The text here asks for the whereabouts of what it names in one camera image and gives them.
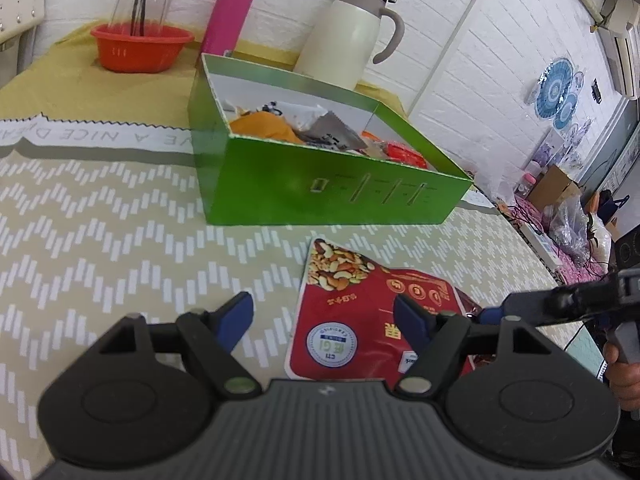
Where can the green cardboard box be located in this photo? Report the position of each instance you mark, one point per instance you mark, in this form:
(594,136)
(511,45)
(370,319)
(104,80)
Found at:
(280,185)

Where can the grey snack packet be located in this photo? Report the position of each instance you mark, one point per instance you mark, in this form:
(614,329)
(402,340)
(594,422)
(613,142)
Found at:
(330,132)

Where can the orange snack packet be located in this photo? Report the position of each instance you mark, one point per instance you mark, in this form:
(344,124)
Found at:
(262,127)

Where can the cream thermos jug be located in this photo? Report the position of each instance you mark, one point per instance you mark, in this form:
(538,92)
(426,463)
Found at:
(340,40)

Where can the crumpled clear plastic bag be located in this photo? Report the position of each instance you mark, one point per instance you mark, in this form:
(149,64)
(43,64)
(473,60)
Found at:
(575,230)

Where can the white power strip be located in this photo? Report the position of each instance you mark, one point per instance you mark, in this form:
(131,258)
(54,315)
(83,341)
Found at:
(540,242)

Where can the patterned tablecloth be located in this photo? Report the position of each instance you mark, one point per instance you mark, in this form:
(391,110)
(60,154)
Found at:
(100,235)

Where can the white air conditioner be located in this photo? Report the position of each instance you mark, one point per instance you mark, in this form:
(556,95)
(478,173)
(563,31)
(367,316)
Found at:
(620,60)

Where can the red plastic basket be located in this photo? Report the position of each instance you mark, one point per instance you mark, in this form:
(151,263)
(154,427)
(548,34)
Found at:
(140,50)

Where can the pink lidded jar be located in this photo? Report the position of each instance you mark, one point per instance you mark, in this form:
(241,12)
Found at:
(526,184)

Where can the yellow cloth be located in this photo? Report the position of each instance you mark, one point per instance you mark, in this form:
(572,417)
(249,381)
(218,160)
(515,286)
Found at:
(60,90)

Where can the pink thermos bottle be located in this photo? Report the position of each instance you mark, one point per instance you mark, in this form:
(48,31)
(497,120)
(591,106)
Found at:
(230,15)

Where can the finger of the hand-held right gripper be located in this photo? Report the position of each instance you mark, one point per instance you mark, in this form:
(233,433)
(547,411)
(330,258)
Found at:
(530,302)

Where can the white wall conduit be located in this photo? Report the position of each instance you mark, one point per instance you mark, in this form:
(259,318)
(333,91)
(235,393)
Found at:
(452,37)

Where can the brown cardboard box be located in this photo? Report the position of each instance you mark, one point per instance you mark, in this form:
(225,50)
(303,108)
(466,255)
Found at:
(552,187)

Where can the wall poster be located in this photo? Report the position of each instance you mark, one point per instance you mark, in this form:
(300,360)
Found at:
(547,152)

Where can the blue round wall decorations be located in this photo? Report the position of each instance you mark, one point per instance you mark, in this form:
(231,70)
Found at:
(555,90)

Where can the red nut bag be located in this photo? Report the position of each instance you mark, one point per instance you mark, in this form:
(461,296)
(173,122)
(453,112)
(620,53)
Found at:
(350,310)

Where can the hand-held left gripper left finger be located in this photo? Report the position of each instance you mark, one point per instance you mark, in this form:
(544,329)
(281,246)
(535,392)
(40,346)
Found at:
(235,317)

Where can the person's right hand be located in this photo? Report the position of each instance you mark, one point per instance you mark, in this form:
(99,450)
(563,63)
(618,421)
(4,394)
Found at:
(625,385)

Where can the white snack packet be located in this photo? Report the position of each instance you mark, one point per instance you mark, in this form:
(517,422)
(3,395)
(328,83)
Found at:
(300,112)

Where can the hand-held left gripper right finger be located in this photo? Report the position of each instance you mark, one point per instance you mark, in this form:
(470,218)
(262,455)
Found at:
(410,317)

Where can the white appliance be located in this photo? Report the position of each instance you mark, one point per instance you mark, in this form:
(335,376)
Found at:
(20,5)

